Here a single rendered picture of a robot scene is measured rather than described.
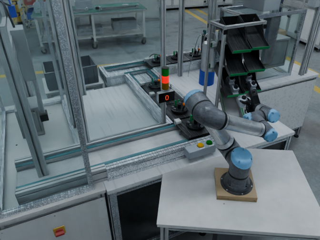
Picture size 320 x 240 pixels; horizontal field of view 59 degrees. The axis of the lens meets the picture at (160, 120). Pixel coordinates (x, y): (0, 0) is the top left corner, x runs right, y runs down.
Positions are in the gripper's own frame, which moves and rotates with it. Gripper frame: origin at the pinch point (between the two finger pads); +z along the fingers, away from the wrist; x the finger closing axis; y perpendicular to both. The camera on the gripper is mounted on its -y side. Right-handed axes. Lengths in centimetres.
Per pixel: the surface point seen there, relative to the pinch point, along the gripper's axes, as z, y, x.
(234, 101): 21.3, 8.8, 5.1
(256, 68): 12.2, -16.4, 17.1
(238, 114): 15.8, 17.5, 6.3
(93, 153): 15, 29, -102
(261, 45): 8.7, -32.0, 17.1
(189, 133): 11.5, 24.3, -34.6
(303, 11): 86, -51, 112
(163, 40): 16, -40, -49
